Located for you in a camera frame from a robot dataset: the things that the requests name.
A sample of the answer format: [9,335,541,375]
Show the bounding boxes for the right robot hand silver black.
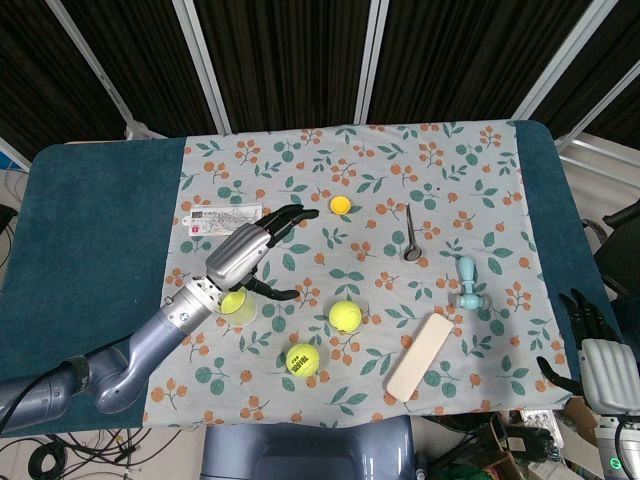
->
[535,288,640,415]

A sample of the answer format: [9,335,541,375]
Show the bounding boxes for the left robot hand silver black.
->
[205,203,320,302]

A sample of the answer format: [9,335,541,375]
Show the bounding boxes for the yellow-green tennis ball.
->
[328,300,363,334]
[285,343,321,379]
[219,292,245,316]

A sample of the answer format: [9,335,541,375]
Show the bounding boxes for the clear plastic cup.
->
[217,286,260,328]

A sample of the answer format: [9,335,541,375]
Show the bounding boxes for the brown cardboard box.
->
[560,396,600,437]

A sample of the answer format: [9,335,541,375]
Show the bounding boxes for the black office chair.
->
[581,202,640,297]

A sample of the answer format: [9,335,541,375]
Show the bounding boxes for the teal table cover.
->
[0,119,624,437]

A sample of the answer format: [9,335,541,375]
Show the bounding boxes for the light blue toy hammer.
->
[456,254,493,311]

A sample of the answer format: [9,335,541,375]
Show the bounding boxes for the floral print tablecloth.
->
[142,119,574,429]

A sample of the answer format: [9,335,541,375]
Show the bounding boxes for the metal spoon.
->
[402,202,423,263]

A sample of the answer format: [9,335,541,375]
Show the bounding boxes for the beige oblong case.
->
[383,312,456,403]

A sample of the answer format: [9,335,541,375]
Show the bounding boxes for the blue-grey robot torso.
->
[200,414,419,480]

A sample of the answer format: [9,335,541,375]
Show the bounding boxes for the white partition frame post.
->
[356,0,392,126]
[514,0,622,122]
[46,0,167,142]
[172,0,234,136]
[551,63,640,152]

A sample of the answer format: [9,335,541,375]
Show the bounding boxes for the black floor cable bundle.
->
[27,428,202,480]

